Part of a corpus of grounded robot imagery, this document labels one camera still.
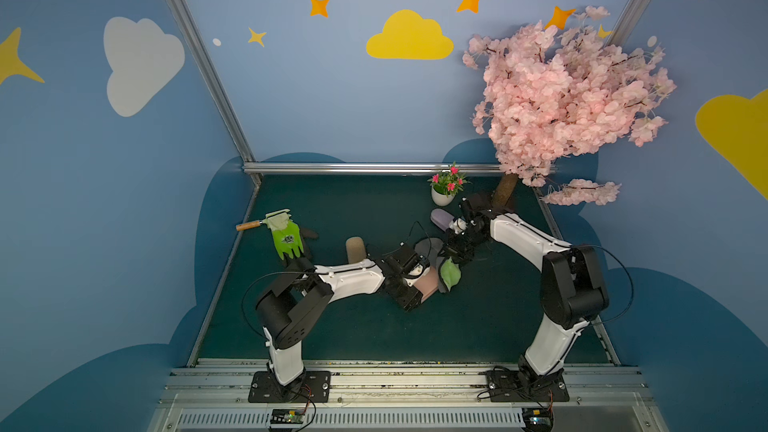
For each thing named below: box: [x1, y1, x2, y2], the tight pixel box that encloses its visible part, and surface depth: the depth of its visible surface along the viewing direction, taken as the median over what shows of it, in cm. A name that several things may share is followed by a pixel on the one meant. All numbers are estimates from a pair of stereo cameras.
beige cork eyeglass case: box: [346, 236, 367, 264], surface depth 100 cm
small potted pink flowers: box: [427, 161, 472, 206], surface depth 107 cm
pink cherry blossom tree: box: [463, 6, 677, 205], surface depth 72 cm
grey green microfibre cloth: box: [415, 237, 462, 293], surface depth 86 cm
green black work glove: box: [262, 209, 304, 261], surface depth 106 cm
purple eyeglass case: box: [430, 208, 455, 232], surface depth 110 cm
